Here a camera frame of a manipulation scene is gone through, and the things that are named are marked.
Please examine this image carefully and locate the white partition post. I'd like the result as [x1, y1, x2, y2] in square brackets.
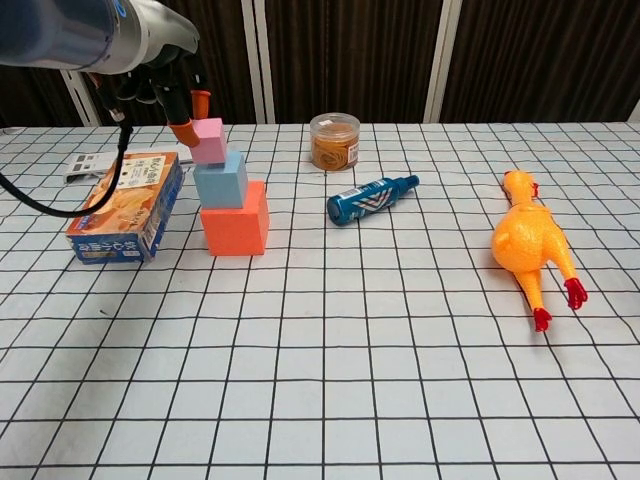
[423, 0, 462, 124]
[62, 71, 102, 126]
[239, 0, 276, 125]

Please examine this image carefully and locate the orange cube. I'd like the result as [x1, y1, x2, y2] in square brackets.
[199, 179, 271, 257]

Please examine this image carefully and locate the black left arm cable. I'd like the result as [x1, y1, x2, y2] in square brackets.
[0, 74, 135, 219]

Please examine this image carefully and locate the orange biscuit box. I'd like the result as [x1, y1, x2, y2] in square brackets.
[65, 151, 185, 265]

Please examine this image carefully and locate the blue cube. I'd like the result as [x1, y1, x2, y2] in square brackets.
[193, 151, 250, 210]

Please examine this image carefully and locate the blue spray bottle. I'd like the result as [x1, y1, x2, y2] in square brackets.
[327, 174, 421, 226]

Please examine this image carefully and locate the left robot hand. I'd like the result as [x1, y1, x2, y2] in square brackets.
[99, 0, 211, 149]

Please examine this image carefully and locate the small pink cube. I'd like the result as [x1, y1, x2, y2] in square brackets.
[189, 117, 227, 166]

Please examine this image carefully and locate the yellow rubber chicken toy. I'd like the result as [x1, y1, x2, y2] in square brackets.
[490, 169, 589, 334]

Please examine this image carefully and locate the white checkered tablecloth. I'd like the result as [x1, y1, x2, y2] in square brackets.
[0, 121, 640, 480]

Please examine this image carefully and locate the clear jar of rubber bands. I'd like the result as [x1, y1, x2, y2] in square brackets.
[308, 112, 362, 172]

